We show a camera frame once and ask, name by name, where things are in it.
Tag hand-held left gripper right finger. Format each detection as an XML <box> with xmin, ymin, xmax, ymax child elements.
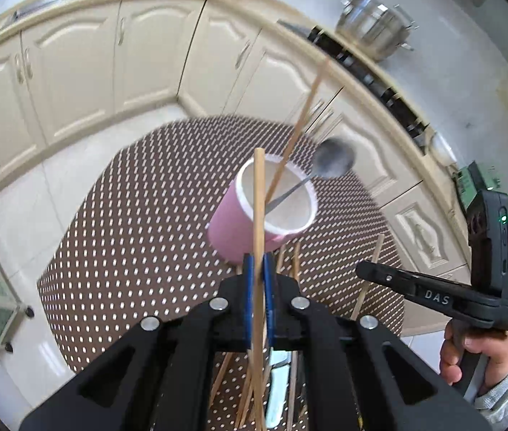
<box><xmin>263</xmin><ymin>254</ymin><xmax>493</xmax><ymax>431</ymax></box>

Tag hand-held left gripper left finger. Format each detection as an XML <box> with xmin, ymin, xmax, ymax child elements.
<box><xmin>19</xmin><ymin>254</ymin><xmax>255</xmax><ymax>431</ymax></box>

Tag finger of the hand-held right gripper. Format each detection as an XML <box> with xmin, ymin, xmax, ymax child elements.
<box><xmin>355</xmin><ymin>260</ymin><xmax>416</xmax><ymax>301</ymax></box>

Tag pink cup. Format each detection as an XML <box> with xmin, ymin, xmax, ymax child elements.
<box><xmin>207</xmin><ymin>155</ymin><xmax>318</xmax><ymax>265</ymax></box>

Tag wooden chopstick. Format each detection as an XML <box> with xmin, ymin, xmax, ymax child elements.
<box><xmin>286</xmin><ymin>241</ymin><xmax>302</xmax><ymax>431</ymax></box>
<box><xmin>209</xmin><ymin>352</ymin><xmax>233</xmax><ymax>409</ymax></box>
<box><xmin>265</xmin><ymin>57</ymin><xmax>331</xmax><ymax>200</ymax></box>
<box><xmin>238</xmin><ymin>245</ymin><xmax>287</xmax><ymax>423</ymax></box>
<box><xmin>350</xmin><ymin>235</ymin><xmax>386</xmax><ymax>321</ymax></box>
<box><xmin>252</xmin><ymin>147</ymin><xmax>267</xmax><ymax>431</ymax></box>

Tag person's right hand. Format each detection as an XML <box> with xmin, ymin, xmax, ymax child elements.
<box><xmin>440</xmin><ymin>321</ymin><xmax>508</xmax><ymax>398</ymax></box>

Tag green kitchen appliance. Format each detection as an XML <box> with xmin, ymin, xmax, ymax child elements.
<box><xmin>454</xmin><ymin>160</ymin><xmax>502</xmax><ymax>209</ymax></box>

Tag white bowl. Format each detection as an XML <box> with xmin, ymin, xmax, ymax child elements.
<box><xmin>429</xmin><ymin>132</ymin><xmax>459</xmax><ymax>167</ymax></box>

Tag brown polka dot tablecloth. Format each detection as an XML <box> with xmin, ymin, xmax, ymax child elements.
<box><xmin>36</xmin><ymin>116</ymin><xmax>405</xmax><ymax>431</ymax></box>

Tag metal spoon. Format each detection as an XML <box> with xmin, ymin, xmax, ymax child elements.
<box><xmin>265</xmin><ymin>137</ymin><xmax>357</xmax><ymax>214</ymax></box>

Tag black gas stove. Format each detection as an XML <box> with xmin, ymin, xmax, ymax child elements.
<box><xmin>276</xmin><ymin>20</ymin><xmax>430</xmax><ymax>144</ymax></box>

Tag steel stockpot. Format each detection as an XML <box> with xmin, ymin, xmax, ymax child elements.
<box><xmin>336</xmin><ymin>0</ymin><xmax>419</xmax><ymax>64</ymax></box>

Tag cream lower kitchen cabinets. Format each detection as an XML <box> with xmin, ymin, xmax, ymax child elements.
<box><xmin>0</xmin><ymin>0</ymin><xmax>475</xmax><ymax>337</ymax></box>

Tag light blue handled utensil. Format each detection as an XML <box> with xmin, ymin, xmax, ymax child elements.
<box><xmin>265</xmin><ymin>349</ymin><xmax>291</xmax><ymax>418</ymax></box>

